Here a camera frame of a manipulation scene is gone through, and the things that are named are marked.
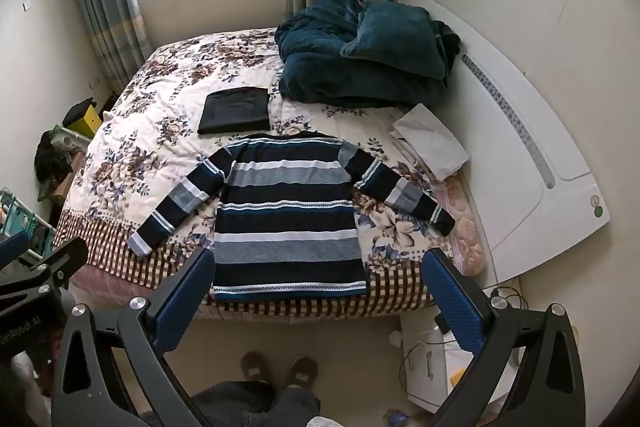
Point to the teal rack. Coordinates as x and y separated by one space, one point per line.
25 219

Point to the black bag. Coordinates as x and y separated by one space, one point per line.
50 162

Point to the person's right slipper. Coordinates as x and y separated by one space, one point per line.
303 371

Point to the person's left slipper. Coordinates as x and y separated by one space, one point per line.
256 367

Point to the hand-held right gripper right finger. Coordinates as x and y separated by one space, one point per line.
452 302

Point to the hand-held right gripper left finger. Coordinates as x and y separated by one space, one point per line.
185 287

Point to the person's slipper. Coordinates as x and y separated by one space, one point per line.
256 367
303 371

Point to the teal plush pillow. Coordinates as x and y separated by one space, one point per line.
395 39

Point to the white folded cloth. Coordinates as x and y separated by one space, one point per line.
432 142

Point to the striped navy sweater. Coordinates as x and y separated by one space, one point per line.
285 217

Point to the white headboard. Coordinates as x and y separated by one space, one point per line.
525 227

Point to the yellow box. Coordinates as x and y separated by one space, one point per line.
89 122

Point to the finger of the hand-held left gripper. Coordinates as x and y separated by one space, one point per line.
65 259
12 247

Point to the teal plush duvet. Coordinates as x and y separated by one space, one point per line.
320 72

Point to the cardboard box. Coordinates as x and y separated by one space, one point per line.
65 189

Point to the floral bed blanket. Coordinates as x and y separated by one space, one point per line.
150 142

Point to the black folded cloth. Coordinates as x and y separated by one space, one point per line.
232 112

